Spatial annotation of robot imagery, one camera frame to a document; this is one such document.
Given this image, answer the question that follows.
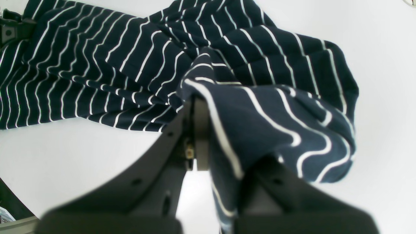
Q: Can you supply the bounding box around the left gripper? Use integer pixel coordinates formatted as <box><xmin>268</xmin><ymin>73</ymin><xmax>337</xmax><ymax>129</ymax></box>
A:
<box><xmin>0</xmin><ymin>9</ymin><xmax>36</xmax><ymax>49</ymax></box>

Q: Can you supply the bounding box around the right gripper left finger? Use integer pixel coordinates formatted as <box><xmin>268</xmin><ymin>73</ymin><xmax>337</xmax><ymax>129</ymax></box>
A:
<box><xmin>34</xmin><ymin>97</ymin><xmax>210</xmax><ymax>234</ymax></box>

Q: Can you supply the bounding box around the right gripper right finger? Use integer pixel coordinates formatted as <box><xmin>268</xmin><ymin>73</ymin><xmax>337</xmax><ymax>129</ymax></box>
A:
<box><xmin>233</xmin><ymin>157</ymin><xmax>379</xmax><ymax>234</ymax></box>

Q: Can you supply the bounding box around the black white striped T-shirt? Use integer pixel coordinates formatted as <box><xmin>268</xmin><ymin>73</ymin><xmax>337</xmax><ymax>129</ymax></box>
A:
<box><xmin>1</xmin><ymin>0</ymin><xmax>359</xmax><ymax>234</ymax></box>

